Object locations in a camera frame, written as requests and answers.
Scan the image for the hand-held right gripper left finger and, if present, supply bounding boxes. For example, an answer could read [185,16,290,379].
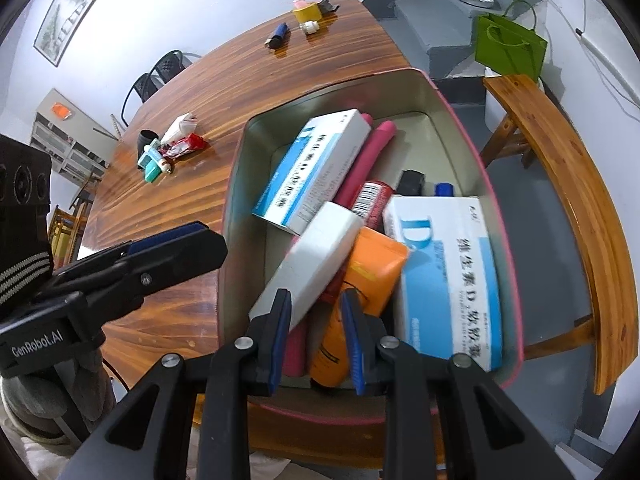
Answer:
[75,288,293,480]

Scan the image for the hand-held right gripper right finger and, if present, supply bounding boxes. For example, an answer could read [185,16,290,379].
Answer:
[340,288,573,480]

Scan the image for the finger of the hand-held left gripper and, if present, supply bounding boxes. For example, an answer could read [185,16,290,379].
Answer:
[52,221,211,287]
[79,230,229,324]

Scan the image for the orange squeeze tube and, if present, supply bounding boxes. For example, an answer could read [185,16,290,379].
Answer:
[307,226,410,388]

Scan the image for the white carton box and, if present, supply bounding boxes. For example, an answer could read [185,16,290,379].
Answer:
[248,201,366,333]

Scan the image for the green white tube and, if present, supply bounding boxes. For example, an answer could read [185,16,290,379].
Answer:
[138,144,173,173]

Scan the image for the red snack packet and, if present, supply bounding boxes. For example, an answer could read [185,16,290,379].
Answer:
[162,134,208,158]

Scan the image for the white squeeze tube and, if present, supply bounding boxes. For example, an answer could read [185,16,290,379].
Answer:
[160,112,200,143]

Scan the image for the blue white medicine box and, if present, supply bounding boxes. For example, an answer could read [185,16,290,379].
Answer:
[251,108,373,235]
[382,195,503,373]

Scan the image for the red cylindrical can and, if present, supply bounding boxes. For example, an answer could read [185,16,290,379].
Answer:
[350,180,396,233]

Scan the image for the black rectangular object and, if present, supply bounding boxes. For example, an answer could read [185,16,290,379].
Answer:
[397,169,427,196]

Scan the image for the pink container box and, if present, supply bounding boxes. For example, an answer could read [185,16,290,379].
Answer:
[217,67,526,411]

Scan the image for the person's left hand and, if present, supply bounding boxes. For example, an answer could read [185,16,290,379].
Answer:
[0,350,118,443]

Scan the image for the wooden stool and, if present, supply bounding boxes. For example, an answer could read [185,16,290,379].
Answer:
[47,175,108,263]

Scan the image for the white shelf cabinet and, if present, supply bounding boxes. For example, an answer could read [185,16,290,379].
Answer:
[30,88,118,188]

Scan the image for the wooden bench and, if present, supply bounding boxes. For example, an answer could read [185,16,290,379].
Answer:
[482,74,628,396]

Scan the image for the green paper bag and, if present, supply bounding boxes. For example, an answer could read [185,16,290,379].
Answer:
[474,0,548,83]

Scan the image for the grey steps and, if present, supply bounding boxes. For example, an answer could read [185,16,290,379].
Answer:
[362,0,548,106]

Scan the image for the framed wall picture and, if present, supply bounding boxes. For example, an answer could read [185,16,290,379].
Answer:
[34,0,97,68]

